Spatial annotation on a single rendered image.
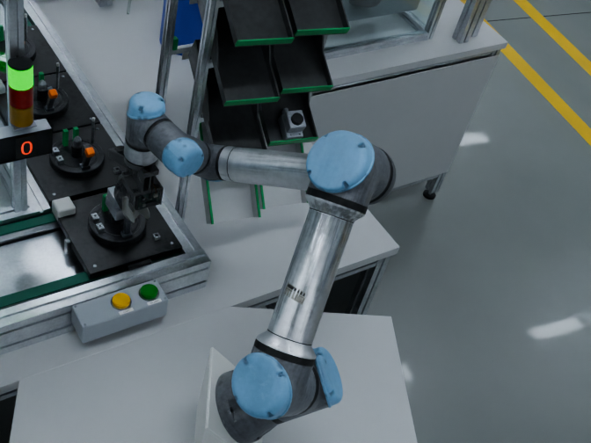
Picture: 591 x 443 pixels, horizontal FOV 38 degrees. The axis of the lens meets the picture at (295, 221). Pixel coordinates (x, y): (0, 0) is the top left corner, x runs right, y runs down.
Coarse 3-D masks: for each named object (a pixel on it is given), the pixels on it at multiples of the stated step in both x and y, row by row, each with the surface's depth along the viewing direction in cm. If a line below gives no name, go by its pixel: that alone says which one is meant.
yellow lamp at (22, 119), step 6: (12, 108) 183; (30, 108) 184; (12, 114) 184; (18, 114) 183; (24, 114) 184; (30, 114) 185; (12, 120) 185; (18, 120) 185; (24, 120) 185; (30, 120) 186; (18, 126) 186; (24, 126) 186
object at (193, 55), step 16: (192, 48) 206; (192, 64) 208; (208, 80) 209; (208, 96) 208; (208, 112) 206; (224, 112) 208; (240, 112) 209; (256, 112) 208; (208, 128) 203; (224, 128) 206; (240, 128) 208; (256, 128) 209; (224, 144) 205; (240, 144) 206; (256, 144) 208
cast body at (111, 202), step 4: (108, 188) 203; (112, 188) 203; (108, 192) 204; (112, 192) 202; (108, 196) 204; (112, 196) 202; (108, 200) 205; (112, 200) 203; (108, 204) 206; (112, 204) 203; (116, 204) 202; (108, 208) 206; (112, 208) 204; (116, 208) 203; (112, 212) 205; (116, 212) 203; (120, 212) 203; (116, 216) 204; (120, 216) 204; (116, 220) 204
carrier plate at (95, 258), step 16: (80, 208) 213; (64, 224) 208; (80, 224) 209; (160, 224) 214; (80, 240) 205; (96, 240) 206; (144, 240) 210; (160, 240) 211; (176, 240) 212; (80, 256) 202; (96, 256) 203; (112, 256) 204; (128, 256) 205; (144, 256) 206; (160, 256) 209; (96, 272) 200
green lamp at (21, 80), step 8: (8, 72) 177; (16, 72) 176; (24, 72) 176; (32, 72) 178; (8, 80) 179; (16, 80) 177; (24, 80) 177; (32, 80) 179; (16, 88) 179; (24, 88) 179
